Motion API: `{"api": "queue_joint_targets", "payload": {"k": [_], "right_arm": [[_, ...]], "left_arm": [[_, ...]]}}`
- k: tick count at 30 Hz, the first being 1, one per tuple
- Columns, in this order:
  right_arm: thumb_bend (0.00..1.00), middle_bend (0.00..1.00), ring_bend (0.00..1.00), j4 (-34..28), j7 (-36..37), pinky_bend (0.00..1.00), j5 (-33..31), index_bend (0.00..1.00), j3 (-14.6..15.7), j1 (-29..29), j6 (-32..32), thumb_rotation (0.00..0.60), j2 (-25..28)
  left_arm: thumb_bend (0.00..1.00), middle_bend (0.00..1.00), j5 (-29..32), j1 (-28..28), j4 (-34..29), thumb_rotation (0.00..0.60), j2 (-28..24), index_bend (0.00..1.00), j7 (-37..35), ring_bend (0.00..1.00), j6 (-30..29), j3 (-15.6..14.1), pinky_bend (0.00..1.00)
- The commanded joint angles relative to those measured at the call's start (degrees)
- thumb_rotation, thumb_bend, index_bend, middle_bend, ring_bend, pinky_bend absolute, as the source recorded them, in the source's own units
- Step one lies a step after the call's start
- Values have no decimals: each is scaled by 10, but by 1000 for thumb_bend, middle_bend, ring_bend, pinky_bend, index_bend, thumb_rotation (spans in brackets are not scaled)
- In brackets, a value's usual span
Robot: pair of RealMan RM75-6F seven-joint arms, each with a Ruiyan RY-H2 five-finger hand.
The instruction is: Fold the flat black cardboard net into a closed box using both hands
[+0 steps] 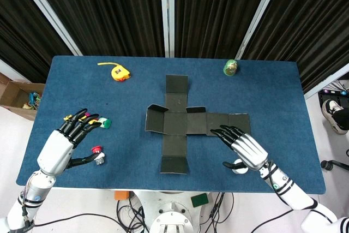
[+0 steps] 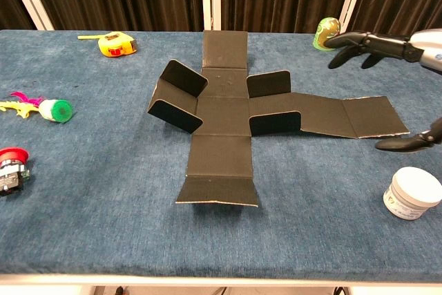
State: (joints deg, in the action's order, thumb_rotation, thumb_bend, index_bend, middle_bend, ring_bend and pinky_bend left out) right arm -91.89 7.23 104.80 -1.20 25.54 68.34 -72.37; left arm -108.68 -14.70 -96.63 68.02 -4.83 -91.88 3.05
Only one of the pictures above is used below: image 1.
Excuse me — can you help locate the white round jar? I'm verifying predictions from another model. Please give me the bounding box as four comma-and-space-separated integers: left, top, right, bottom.
231, 158, 248, 175

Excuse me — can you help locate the brown cardboard storage box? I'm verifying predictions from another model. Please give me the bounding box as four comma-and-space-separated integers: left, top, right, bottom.
0, 72, 46, 121

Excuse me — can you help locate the blue table mat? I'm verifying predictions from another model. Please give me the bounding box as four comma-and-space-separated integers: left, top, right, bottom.
15, 55, 327, 194

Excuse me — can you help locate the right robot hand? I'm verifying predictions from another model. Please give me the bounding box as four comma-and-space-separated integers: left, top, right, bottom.
209, 124, 270, 171

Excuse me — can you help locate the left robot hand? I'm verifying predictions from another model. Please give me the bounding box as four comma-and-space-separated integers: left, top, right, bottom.
37, 108, 102, 177

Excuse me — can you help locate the white robot torso base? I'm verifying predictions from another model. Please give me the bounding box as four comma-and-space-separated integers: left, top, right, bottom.
135, 190, 212, 233

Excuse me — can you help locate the black floor cable bundle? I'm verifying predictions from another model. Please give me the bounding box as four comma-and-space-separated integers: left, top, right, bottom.
116, 191, 150, 233
206, 192, 235, 233

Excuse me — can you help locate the black cardboard box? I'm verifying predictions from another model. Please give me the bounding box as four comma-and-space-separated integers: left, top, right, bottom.
144, 74, 251, 175

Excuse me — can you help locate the black pleated curtain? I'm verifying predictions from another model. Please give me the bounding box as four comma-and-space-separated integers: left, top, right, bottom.
27, 0, 166, 58
0, 0, 73, 83
173, 0, 281, 59
241, 0, 349, 94

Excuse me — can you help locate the black trouser leg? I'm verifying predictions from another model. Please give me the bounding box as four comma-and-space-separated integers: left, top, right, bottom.
334, 109, 349, 132

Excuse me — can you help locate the orange block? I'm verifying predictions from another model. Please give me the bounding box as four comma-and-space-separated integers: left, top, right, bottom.
114, 190, 130, 201

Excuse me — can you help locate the white frame post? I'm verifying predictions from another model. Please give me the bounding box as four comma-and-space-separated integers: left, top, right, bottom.
159, 0, 175, 58
0, 58, 31, 83
304, 62, 349, 100
12, 0, 83, 56
236, 0, 286, 61

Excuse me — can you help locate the green nesting doll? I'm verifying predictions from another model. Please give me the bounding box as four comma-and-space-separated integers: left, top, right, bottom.
222, 58, 238, 76

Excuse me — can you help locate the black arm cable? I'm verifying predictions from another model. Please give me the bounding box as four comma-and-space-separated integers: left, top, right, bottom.
250, 161, 295, 233

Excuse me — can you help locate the feather shuttlecock green base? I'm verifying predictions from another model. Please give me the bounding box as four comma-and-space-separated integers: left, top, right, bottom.
64, 111, 112, 129

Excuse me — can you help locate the black chair base caster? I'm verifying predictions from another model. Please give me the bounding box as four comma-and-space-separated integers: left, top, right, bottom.
320, 159, 349, 172

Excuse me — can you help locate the yellow tape measure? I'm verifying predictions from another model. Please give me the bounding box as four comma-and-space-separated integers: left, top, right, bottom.
97, 62, 131, 83

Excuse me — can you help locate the colourful toys pile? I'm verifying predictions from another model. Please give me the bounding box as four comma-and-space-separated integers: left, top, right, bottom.
23, 92, 42, 110

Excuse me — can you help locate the white and black sneaker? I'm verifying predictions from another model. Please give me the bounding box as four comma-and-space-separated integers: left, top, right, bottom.
322, 99, 348, 135

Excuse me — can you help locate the green block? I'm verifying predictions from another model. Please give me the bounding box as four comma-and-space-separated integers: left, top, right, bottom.
190, 193, 210, 208

